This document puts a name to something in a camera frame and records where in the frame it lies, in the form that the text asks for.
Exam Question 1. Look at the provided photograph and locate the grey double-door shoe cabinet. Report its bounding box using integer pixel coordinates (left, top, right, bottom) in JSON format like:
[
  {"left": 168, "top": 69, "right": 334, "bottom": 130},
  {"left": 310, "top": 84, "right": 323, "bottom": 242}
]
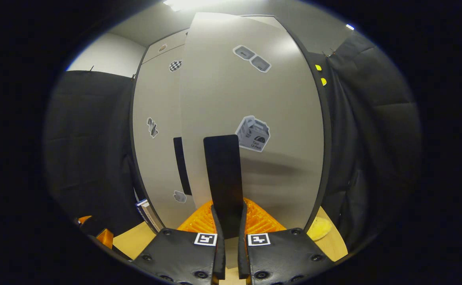
[{"left": 130, "top": 12, "right": 332, "bottom": 234}]

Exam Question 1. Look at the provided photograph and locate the ceiling light panel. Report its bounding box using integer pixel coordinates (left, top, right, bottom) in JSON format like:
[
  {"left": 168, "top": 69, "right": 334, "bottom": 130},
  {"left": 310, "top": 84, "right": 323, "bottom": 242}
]
[{"left": 164, "top": 0, "right": 220, "bottom": 11}]

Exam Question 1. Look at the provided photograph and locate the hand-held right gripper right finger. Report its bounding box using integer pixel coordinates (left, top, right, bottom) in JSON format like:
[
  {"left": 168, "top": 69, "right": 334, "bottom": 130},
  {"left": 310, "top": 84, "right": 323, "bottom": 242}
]
[{"left": 237, "top": 198, "right": 334, "bottom": 285}]

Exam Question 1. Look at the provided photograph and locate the grey cabinet door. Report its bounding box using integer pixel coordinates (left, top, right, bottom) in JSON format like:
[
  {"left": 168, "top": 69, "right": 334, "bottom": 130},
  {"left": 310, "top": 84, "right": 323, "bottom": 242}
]
[
  {"left": 132, "top": 46, "right": 198, "bottom": 234},
  {"left": 180, "top": 12, "right": 332, "bottom": 240}
]

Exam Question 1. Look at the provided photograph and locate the yellow round sponge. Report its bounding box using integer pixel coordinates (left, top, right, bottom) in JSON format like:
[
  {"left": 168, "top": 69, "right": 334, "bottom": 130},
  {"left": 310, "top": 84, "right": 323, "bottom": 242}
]
[{"left": 307, "top": 217, "right": 333, "bottom": 241}]

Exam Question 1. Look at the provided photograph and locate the grey cabinet drawer front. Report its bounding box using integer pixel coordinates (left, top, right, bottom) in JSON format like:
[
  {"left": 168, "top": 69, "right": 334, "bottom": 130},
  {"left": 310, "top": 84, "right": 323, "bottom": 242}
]
[{"left": 142, "top": 30, "right": 190, "bottom": 64}]

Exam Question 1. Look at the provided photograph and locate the black backdrop cloth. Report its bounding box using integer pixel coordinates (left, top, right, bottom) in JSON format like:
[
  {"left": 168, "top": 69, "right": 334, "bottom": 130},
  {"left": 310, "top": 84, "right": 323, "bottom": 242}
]
[{"left": 43, "top": 32, "right": 424, "bottom": 254}]

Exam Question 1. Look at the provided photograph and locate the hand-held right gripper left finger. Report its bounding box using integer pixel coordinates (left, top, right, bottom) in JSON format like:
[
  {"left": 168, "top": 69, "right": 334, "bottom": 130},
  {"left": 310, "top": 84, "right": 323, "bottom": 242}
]
[{"left": 130, "top": 200, "right": 227, "bottom": 285}]

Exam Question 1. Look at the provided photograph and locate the blue spine book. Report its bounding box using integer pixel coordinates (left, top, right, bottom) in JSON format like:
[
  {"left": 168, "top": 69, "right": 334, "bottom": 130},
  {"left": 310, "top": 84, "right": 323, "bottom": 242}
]
[{"left": 135, "top": 200, "right": 154, "bottom": 232}]

